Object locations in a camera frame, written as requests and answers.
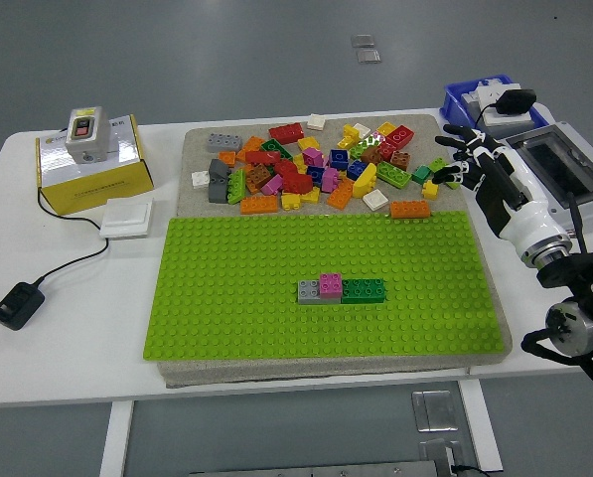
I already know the long red toy brick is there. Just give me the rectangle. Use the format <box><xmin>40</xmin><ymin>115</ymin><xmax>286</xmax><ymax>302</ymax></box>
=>
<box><xmin>244</xmin><ymin>150</ymin><xmax>282</xmax><ymax>166</ymax></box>

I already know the white wall switch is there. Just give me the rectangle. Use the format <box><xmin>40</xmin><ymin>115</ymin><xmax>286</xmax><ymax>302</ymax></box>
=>
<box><xmin>99</xmin><ymin>197</ymin><xmax>155</xmax><ymax>240</ymax></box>

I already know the black charger cable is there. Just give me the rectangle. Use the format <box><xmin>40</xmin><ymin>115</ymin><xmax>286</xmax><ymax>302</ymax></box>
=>
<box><xmin>472</xmin><ymin>101</ymin><xmax>499</xmax><ymax>130</ymax></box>

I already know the white table leg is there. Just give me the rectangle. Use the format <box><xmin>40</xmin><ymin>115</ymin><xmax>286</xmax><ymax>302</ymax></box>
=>
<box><xmin>457</xmin><ymin>380</ymin><xmax>505</xmax><ymax>472</ymax></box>
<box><xmin>99</xmin><ymin>400</ymin><xmax>135</xmax><ymax>477</ymax></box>

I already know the white square toy brick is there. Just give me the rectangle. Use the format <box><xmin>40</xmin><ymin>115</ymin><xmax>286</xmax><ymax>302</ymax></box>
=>
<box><xmin>363</xmin><ymin>190</ymin><xmax>390</xmax><ymax>212</ymax></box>

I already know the black charger plug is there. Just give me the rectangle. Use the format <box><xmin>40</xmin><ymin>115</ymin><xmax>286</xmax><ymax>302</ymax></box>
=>
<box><xmin>494</xmin><ymin>87</ymin><xmax>537</xmax><ymax>116</ymax></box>

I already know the lime green studded baseplate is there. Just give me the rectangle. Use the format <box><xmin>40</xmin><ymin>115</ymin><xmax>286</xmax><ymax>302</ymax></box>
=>
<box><xmin>141</xmin><ymin>210</ymin><xmax>506</xmax><ymax>362</ymax></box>

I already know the yellow cardboard box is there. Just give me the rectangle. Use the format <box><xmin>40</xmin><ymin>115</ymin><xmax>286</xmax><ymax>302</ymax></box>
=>
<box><xmin>35</xmin><ymin>113</ymin><xmax>155</xmax><ymax>217</ymax></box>

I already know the grey-brown foam mat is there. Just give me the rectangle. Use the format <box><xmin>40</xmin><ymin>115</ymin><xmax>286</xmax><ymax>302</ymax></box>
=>
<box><xmin>155</xmin><ymin>113</ymin><xmax>515</xmax><ymax>390</ymax></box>

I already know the yellow curved toy brick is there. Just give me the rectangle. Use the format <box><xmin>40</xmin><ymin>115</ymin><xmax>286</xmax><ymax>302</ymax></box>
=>
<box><xmin>352</xmin><ymin>161</ymin><xmax>379</xmax><ymax>200</ymax></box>

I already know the white power socket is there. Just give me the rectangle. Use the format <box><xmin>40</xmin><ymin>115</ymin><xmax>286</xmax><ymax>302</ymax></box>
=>
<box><xmin>474</xmin><ymin>83</ymin><xmax>530</xmax><ymax>128</ymax></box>

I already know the black adapter cord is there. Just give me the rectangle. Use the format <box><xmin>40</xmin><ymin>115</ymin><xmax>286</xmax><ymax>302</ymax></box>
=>
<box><xmin>35</xmin><ymin>187</ymin><xmax>111</xmax><ymax>289</ymax></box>

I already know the grey metal base bar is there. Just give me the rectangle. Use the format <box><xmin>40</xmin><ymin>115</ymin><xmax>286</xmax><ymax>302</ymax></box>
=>
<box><xmin>189</xmin><ymin>459</ymin><xmax>444</xmax><ymax>477</ymax></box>

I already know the grey sloped toy brick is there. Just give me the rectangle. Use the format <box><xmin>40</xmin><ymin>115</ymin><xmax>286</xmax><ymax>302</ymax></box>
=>
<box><xmin>208</xmin><ymin>158</ymin><xmax>231</xmax><ymax>183</ymax></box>

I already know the blue plastic bin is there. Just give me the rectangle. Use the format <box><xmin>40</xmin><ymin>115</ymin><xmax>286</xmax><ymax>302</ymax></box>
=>
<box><xmin>440</xmin><ymin>74</ymin><xmax>550</xmax><ymax>135</ymax></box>

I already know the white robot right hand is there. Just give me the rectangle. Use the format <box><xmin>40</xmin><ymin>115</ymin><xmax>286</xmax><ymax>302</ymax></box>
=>
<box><xmin>432</xmin><ymin>123</ymin><xmax>571</xmax><ymax>255</ymax></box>

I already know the grey square toy brick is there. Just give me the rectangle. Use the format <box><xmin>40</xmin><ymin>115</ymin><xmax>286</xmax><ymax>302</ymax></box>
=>
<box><xmin>297</xmin><ymin>279</ymin><xmax>322</xmax><ymax>305</ymax></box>

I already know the pink square toy brick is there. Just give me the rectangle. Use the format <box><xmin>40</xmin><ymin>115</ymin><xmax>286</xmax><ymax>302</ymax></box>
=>
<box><xmin>319</xmin><ymin>272</ymin><xmax>345</xmax><ymax>303</ymax></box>

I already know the black power adapter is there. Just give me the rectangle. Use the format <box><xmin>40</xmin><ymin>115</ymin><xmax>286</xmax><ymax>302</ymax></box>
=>
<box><xmin>0</xmin><ymin>281</ymin><xmax>46</xmax><ymax>332</ymax></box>

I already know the long grey toy brick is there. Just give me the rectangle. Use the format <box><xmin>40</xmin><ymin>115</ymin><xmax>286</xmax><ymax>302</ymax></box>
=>
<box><xmin>206</xmin><ymin>132</ymin><xmax>243</xmax><ymax>153</ymax></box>

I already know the grey electrical enclosure box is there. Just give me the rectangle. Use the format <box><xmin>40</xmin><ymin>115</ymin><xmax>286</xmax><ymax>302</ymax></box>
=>
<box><xmin>504</xmin><ymin>121</ymin><xmax>593</xmax><ymax>235</ymax></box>

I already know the long dark green toy brick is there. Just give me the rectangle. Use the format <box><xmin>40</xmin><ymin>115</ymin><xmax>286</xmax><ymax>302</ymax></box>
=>
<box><xmin>340</xmin><ymin>277</ymin><xmax>389</xmax><ymax>305</ymax></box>

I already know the long orange toy brick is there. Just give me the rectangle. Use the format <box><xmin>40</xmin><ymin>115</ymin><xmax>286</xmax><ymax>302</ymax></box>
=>
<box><xmin>239</xmin><ymin>195</ymin><xmax>281</xmax><ymax>216</ymax></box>
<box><xmin>389</xmin><ymin>200</ymin><xmax>432</xmax><ymax>220</ymax></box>

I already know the grey push-button switch box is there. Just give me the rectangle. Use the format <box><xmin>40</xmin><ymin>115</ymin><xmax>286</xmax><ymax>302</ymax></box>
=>
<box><xmin>65</xmin><ymin>106</ymin><xmax>111</xmax><ymax>165</ymax></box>

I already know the long lime green toy brick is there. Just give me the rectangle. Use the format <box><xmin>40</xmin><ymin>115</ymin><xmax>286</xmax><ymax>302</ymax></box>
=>
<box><xmin>427</xmin><ymin>156</ymin><xmax>464</xmax><ymax>192</ymax></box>

